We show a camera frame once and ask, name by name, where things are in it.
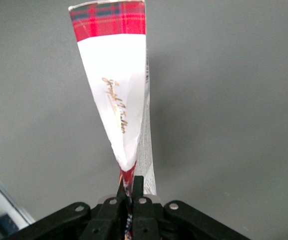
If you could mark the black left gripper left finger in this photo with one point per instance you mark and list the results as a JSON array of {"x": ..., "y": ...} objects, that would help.
[{"x": 106, "y": 217}]

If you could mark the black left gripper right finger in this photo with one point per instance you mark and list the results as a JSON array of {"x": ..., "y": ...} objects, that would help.
[{"x": 143, "y": 215}]

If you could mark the red tartan cookie box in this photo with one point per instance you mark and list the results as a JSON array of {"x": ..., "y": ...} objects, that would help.
[{"x": 116, "y": 87}]

